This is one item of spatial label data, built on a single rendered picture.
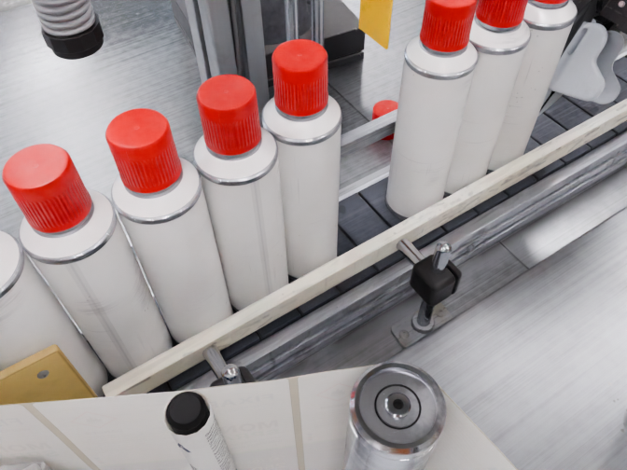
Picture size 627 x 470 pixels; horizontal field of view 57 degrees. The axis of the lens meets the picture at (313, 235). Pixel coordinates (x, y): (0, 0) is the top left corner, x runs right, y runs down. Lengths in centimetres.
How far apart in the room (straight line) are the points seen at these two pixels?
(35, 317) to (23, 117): 46
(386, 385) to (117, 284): 18
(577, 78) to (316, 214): 27
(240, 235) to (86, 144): 37
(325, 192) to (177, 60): 45
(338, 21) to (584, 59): 33
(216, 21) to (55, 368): 27
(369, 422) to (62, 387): 22
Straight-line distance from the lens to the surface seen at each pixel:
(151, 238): 34
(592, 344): 50
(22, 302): 35
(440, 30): 41
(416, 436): 23
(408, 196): 50
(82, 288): 35
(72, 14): 38
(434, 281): 44
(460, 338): 47
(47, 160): 31
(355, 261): 45
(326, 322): 47
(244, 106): 32
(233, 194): 35
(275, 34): 73
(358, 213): 53
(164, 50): 83
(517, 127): 55
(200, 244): 36
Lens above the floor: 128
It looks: 52 degrees down
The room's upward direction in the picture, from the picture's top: 1 degrees counter-clockwise
